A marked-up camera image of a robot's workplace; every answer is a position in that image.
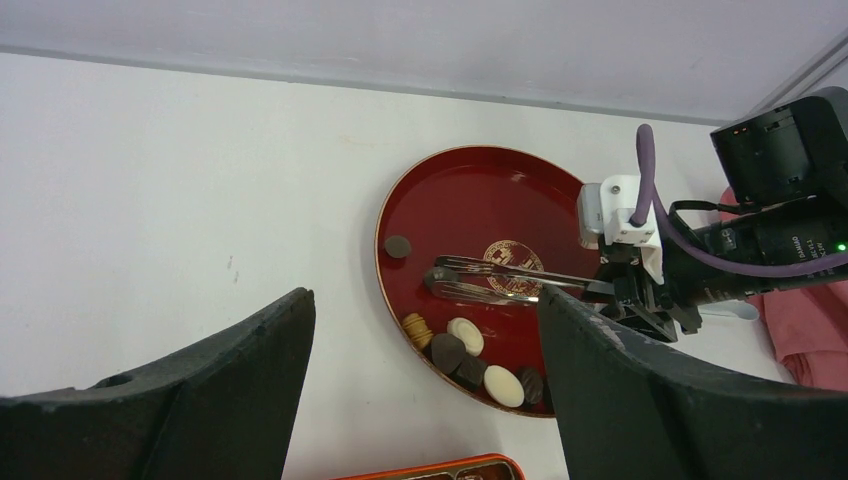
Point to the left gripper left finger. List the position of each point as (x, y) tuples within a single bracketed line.
[(221, 408)]

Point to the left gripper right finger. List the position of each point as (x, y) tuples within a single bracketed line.
[(630, 407)]

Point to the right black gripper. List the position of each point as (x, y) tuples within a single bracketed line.
[(635, 300)]

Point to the orange chocolate box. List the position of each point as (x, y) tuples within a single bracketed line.
[(487, 466)]

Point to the white oval chocolate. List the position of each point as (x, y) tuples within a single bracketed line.
[(467, 332), (503, 386)]

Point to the round red tray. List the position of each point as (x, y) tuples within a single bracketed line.
[(484, 202)]

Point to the metal tongs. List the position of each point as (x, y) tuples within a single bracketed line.
[(477, 280)]

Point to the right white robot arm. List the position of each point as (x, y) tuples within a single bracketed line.
[(785, 229)]

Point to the tan ridged chocolate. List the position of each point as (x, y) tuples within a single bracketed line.
[(417, 331)]

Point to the pink cloth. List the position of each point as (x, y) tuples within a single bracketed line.
[(808, 330)]

